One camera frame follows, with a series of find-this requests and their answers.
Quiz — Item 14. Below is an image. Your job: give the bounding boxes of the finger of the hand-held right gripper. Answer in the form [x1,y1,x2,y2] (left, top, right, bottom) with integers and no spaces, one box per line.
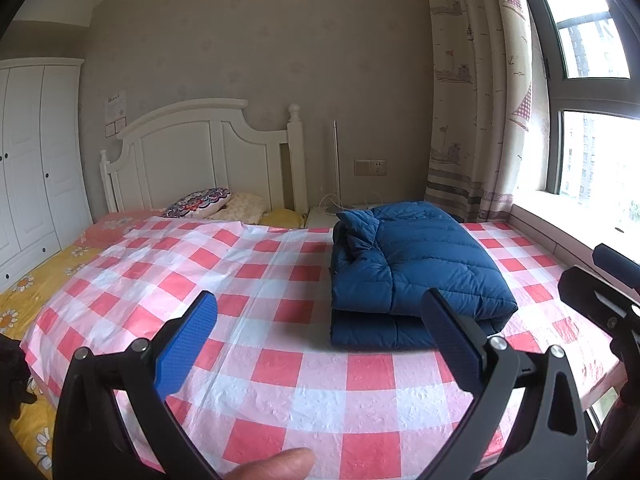
[557,266,640,333]
[592,243,640,281]

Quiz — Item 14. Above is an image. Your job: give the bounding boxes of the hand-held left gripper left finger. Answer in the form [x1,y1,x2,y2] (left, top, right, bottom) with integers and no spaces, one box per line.
[51,290,218,480]

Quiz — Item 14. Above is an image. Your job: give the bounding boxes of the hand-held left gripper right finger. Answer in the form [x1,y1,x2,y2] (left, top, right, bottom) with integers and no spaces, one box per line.
[421,287,587,480]

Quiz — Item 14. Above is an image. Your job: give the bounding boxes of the blue puffer jacket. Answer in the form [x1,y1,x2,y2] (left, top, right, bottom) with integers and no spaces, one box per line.
[329,201,518,352]

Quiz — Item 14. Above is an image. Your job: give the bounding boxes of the person's left hand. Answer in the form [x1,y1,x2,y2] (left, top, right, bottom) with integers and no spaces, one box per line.
[220,447,317,480]

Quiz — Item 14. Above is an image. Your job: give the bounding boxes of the window sill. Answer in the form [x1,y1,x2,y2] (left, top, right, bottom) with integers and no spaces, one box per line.
[507,187,640,306]

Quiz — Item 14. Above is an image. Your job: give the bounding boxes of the red white checkered cloth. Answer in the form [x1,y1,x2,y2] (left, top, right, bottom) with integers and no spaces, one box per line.
[25,217,628,478]

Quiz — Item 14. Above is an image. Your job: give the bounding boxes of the window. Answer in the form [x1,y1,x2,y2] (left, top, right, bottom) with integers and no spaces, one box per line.
[520,0,640,233]

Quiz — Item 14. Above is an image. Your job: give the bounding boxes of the patterned pillow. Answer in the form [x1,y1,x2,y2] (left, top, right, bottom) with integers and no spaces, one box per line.
[162,187,233,218]

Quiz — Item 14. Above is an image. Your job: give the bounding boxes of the cream pillow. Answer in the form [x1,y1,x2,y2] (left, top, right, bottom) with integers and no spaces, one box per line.
[207,191,268,222]

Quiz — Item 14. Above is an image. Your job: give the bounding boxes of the yellow pillow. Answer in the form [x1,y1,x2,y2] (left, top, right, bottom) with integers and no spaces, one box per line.
[257,207,307,229]

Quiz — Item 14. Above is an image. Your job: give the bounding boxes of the yellow floral bedsheet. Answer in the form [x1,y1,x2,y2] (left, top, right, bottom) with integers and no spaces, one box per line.
[0,209,166,480]

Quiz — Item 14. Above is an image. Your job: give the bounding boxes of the white nightstand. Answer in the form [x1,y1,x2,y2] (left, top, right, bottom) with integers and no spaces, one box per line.
[305,204,381,231]

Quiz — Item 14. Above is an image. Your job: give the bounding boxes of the dark cloth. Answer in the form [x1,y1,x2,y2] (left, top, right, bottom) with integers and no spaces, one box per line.
[0,336,38,421]

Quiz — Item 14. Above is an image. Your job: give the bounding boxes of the white bed headboard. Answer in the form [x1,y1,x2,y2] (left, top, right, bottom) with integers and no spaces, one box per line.
[99,99,307,216]

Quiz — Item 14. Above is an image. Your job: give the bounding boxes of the printed curtain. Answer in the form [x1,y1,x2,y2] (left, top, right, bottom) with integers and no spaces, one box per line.
[422,0,551,223]

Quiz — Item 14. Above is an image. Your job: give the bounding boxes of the white wardrobe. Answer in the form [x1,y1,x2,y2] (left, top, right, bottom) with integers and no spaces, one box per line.
[0,57,93,293]

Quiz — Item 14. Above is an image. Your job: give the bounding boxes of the wall paper notes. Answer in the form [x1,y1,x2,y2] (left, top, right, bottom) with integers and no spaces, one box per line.
[104,89,128,137]

